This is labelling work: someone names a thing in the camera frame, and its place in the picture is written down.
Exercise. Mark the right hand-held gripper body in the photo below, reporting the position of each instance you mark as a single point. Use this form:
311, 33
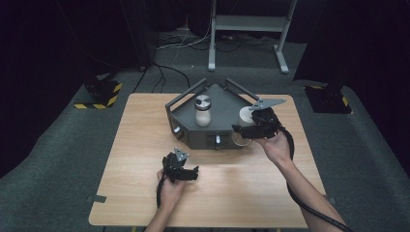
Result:
266, 121

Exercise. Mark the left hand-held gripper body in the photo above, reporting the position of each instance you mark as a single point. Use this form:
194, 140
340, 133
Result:
175, 162

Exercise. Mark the person's left hand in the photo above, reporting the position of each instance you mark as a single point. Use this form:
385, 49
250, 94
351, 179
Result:
170, 193

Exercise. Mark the person's right hand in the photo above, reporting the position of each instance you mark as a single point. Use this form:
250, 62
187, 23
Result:
277, 148

